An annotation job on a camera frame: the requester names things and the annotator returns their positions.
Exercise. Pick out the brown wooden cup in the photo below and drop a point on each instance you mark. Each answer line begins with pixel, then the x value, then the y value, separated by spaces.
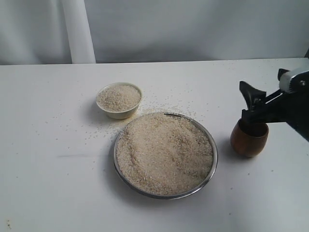
pixel 247 139

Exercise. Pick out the round steel rice tray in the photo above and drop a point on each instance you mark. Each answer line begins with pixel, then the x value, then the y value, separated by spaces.
pixel 165 155

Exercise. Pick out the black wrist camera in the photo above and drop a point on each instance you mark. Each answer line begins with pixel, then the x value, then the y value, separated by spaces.
pixel 294 81

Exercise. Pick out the small cream ceramic bowl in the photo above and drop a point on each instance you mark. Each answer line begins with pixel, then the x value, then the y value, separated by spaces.
pixel 119 100

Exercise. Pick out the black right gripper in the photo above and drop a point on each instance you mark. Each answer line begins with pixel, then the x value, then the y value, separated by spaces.
pixel 291 108

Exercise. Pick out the white curtain backdrop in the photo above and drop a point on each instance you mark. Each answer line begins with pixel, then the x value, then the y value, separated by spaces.
pixel 45 32

